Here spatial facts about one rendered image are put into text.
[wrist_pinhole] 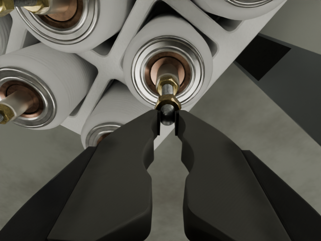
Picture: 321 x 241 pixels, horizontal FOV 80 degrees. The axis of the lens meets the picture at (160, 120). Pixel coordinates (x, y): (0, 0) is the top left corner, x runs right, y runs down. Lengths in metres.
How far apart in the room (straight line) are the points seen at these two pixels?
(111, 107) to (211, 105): 0.32
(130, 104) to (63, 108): 0.08
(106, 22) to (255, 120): 0.46
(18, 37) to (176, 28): 0.21
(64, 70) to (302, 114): 0.27
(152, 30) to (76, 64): 0.13
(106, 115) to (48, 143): 0.45
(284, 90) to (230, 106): 0.26
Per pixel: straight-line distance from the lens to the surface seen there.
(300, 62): 0.31
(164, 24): 0.20
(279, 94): 0.29
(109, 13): 0.21
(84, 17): 0.21
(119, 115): 0.24
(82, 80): 0.29
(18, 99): 0.25
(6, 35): 0.35
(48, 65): 0.25
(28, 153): 0.74
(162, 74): 0.17
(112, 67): 0.29
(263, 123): 0.59
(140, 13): 0.27
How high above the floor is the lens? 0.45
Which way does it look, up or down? 58 degrees down
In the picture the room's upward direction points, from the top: 177 degrees counter-clockwise
